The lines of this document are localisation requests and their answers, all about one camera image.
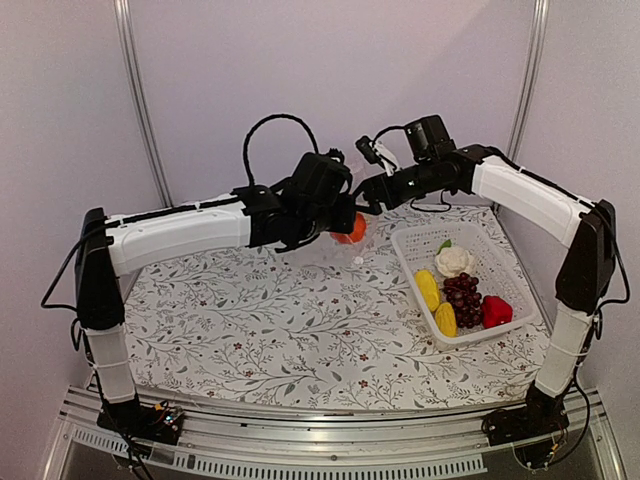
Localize white toy cauliflower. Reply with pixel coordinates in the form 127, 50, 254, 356
434, 240, 476, 278

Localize floral patterned table mat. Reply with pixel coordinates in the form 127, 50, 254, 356
125, 208, 548, 410

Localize left aluminium frame post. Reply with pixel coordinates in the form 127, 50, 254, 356
113, 0, 174, 207

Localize aluminium front rail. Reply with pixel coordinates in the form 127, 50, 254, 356
40, 387, 628, 479

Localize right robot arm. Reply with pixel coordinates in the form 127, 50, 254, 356
355, 115, 622, 436

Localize right aluminium frame post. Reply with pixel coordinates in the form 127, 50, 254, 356
507, 0, 550, 161

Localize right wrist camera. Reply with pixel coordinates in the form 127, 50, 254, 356
355, 135, 399, 176

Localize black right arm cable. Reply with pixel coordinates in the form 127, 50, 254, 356
372, 124, 631, 306

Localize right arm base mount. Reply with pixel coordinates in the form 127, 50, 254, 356
481, 383, 569, 446

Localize aluminium frame post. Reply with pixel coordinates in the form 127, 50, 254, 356
113, 0, 174, 207
507, 0, 550, 161

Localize red toy bell pepper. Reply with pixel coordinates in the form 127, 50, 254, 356
481, 296, 513, 329

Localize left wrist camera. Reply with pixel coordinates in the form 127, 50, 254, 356
326, 148, 345, 164

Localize orange toy pumpkin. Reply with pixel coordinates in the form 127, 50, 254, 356
330, 212, 367, 245

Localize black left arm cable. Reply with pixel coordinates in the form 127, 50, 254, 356
39, 113, 322, 311

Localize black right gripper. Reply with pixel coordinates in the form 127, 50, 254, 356
353, 158, 443, 215

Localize white plastic basket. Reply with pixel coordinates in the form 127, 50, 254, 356
391, 223, 536, 351

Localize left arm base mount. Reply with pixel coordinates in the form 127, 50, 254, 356
94, 375, 185, 446

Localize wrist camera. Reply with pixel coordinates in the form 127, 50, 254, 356
326, 148, 345, 164
355, 135, 399, 176

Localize purple toy grapes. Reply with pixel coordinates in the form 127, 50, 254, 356
443, 273, 483, 328

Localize clear zip top bag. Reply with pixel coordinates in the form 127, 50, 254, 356
324, 149, 386, 266

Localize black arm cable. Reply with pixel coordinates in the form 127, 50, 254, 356
39, 113, 322, 311
372, 124, 631, 306

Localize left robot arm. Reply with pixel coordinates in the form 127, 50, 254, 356
75, 150, 355, 434

